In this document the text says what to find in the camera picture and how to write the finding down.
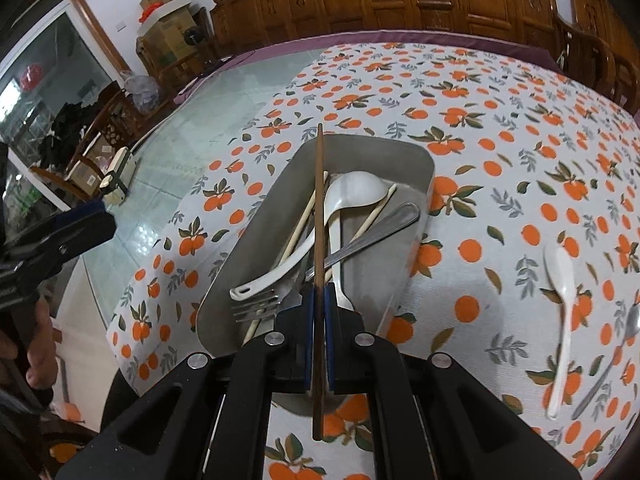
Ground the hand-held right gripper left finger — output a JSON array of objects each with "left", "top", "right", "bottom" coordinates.
[{"left": 55, "top": 282, "right": 318, "bottom": 480}]

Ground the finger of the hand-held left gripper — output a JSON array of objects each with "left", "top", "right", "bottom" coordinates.
[
  {"left": 0, "top": 207, "right": 117, "bottom": 281},
  {"left": 50, "top": 197, "right": 107, "bottom": 221}
]

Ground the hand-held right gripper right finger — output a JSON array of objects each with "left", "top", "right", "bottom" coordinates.
[{"left": 322, "top": 282, "right": 583, "bottom": 480}]

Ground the metal tray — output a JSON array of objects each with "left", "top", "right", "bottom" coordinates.
[{"left": 195, "top": 132, "right": 435, "bottom": 416}]

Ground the light wooden chopstick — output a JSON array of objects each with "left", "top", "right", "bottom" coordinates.
[
  {"left": 242, "top": 170, "right": 331, "bottom": 346},
  {"left": 322, "top": 183, "right": 398, "bottom": 286}
]

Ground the brown wooden chopstick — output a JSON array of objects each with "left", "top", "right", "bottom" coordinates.
[{"left": 311, "top": 122, "right": 328, "bottom": 442}]

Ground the metal fork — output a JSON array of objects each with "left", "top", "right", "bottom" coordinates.
[{"left": 231, "top": 202, "right": 421, "bottom": 323}]

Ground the white ladle spoon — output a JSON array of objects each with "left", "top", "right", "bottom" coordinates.
[{"left": 229, "top": 171, "right": 390, "bottom": 302}]

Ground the person's left hand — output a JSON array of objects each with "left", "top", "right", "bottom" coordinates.
[{"left": 0, "top": 302, "right": 59, "bottom": 392}]

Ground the flat cardboard box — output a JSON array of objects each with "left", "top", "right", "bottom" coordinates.
[{"left": 67, "top": 142, "right": 118, "bottom": 196}]

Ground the white black device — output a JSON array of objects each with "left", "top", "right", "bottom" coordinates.
[{"left": 100, "top": 146, "right": 136, "bottom": 206}]

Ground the dark cloth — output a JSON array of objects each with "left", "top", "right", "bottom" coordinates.
[{"left": 37, "top": 102, "right": 98, "bottom": 171}]

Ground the wooden side chair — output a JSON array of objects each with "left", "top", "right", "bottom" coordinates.
[{"left": 30, "top": 87, "right": 151, "bottom": 196}]

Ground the clear plastic bag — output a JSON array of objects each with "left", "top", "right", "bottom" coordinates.
[{"left": 122, "top": 74, "right": 161, "bottom": 113}]

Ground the glass sliding door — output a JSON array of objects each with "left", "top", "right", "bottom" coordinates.
[{"left": 0, "top": 0, "right": 126, "bottom": 171}]

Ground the large cardboard box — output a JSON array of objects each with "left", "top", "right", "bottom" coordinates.
[{"left": 136, "top": 7, "right": 201, "bottom": 68}]

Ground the white plastic spoon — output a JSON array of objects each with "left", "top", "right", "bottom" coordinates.
[{"left": 542, "top": 242, "right": 576, "bottom": 421}]

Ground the slim metal spoon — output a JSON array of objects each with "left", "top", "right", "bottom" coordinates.
[{"left": 570, "top": 302, "right": 640, "bottom": 421}]

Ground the carved wooden sofa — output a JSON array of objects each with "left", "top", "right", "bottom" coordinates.
[{"left": 210, "top": 0, "right": 571, "bottom": 53}]

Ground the wooden dining chair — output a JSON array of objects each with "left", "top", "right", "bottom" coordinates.
[
  {"left": 552, "top": 15, "right": 618, "bottom": 96},
  {"left": 612, "top": 52, "right": 640, "bottom": 108}
]

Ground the carved wooden armchair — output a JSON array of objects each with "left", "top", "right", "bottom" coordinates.
[{"left": 567, "top": 0, "right": 640, "bottom": 36}]

